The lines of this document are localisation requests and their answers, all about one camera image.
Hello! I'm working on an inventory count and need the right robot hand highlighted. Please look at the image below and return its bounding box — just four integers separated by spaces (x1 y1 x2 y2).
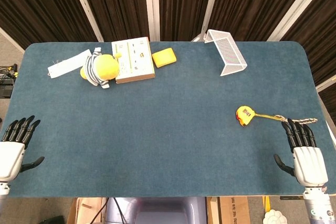
274 118 329 188

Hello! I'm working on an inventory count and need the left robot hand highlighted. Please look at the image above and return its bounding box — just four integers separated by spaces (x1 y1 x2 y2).
0 115 45 182

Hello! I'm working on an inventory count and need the braided beige rope loop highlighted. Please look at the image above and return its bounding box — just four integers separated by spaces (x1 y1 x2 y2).
274 114 318 125

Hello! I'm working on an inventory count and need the yellow tape measure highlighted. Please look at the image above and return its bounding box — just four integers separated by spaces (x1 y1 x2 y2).
235 105 284 127

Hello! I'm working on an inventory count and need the white flower-shaped tray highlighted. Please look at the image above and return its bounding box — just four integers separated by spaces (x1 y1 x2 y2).
263 209 288 224

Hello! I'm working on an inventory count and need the brown cardboard box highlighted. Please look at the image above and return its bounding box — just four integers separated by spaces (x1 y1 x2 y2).
206 196 250 224
67 197 108 224

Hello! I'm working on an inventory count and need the white paper tag strip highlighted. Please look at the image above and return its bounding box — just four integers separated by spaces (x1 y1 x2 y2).
47 49 92 79

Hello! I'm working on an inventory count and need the yellow plush toy striped shirt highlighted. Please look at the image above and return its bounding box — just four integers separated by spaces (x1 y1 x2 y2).
80 47 123 89

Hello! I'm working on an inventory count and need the white metal mesh rack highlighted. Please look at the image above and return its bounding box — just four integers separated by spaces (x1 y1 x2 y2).
204 29 248 77

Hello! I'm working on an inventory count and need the blue table mat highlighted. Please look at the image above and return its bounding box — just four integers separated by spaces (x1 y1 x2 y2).
5 40 332 198

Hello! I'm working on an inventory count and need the lavender robot torso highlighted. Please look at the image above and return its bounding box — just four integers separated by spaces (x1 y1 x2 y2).
104 197 208 224

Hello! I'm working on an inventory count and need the white wooden board box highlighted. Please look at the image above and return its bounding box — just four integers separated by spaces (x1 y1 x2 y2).
111 37 156 84

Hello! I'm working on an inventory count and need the yellow sponge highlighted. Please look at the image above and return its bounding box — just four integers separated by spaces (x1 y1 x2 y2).
151 47 177 68

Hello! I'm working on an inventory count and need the black cables and equipment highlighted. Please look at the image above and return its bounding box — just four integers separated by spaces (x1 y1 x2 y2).
0 63 19 99

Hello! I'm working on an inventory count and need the white partition frame post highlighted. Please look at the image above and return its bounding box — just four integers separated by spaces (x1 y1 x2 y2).
267 0 322 41
67 0 104 42
193 0 224 42
143 0 161 42

